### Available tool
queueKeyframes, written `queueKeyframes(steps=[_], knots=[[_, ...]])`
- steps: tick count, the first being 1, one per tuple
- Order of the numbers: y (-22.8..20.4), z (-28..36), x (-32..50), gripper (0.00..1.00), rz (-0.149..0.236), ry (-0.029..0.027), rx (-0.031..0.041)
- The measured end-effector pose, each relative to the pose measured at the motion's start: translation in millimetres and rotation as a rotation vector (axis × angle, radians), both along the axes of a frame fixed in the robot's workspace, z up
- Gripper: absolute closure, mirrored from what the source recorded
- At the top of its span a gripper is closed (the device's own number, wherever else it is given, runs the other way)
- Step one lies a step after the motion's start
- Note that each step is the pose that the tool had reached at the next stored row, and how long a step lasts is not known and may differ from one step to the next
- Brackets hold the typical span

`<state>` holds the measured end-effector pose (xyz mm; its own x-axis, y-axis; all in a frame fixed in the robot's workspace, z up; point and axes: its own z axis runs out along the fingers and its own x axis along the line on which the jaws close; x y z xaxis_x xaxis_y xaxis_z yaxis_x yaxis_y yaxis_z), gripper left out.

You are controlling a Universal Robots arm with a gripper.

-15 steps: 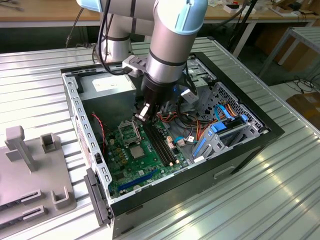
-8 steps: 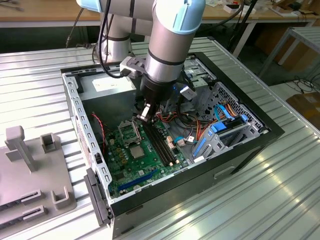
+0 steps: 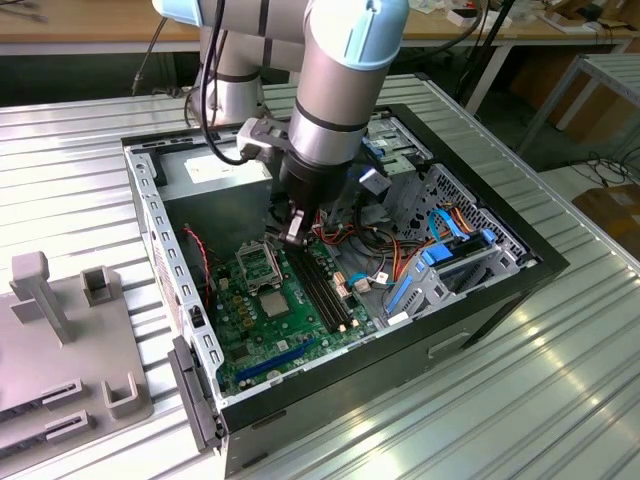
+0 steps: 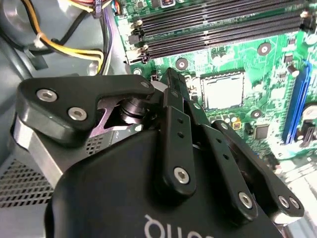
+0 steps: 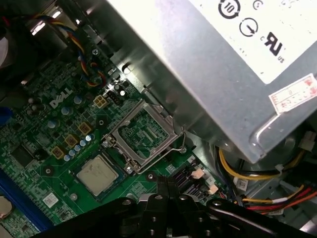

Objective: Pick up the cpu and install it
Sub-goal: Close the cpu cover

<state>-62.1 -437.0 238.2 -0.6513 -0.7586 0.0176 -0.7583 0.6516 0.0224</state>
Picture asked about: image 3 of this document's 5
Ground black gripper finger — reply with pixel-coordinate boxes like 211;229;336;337
294;202;319;250
278;198;301;246

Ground metal socket cover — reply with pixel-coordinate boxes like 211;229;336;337
232;240;282;294

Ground silver CPU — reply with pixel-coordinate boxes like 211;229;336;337
258;291;292;321

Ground CPU socket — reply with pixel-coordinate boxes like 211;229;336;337
248;287;297;325

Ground black RAM slot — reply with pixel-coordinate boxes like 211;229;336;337
294;249;340;333
299;248;346;331
287;252;333;335
305;247;352;328

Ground grey power supply unit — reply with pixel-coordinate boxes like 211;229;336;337
152;141;274;261

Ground metal drive cage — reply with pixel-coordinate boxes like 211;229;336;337
349;113;435;231

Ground green motherboard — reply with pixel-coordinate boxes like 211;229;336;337
206;238;382;399

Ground blue expansion slot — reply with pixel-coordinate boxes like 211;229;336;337
233;338;318;382

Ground perforated metal disk bay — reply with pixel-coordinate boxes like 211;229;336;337
389;162;539;321

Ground hard disk in blue carrier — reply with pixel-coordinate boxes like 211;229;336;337
418;229;497;274

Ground black open PC case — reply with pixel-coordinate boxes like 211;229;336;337
119;102;571;480

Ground white flat box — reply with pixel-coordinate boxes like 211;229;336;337
446;7;512;30

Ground grey parts rack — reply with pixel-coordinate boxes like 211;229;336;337
0;251;155;469

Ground wooden desk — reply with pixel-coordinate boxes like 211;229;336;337
0;0;640;117

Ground cardboard box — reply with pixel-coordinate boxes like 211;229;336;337
552;74;640;147
571;183;640;261

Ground metal slat shelf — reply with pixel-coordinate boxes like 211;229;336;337
517;52;640;166

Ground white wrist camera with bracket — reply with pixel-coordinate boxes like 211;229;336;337
357;166;392;195

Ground blue wire with white connector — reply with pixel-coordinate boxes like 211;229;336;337
346;272;389;295

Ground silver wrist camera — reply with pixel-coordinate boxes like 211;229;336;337
236;117;292;165

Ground twisted fan wire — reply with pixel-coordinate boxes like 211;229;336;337
179;224;214;301

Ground orange black wire bundle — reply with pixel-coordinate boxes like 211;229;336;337
372;234;436;284

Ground blue plastic rail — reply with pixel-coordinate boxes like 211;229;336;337
383;272;416;317

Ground black camera cable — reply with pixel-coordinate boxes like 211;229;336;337
199;0;247;167

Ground light blue flat wire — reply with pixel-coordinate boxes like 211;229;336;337
427;208;470;247

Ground dark grey case handle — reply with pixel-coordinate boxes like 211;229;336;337
166;335;225;455

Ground grey cable with metal connector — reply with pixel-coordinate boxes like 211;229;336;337
130;17;171;96

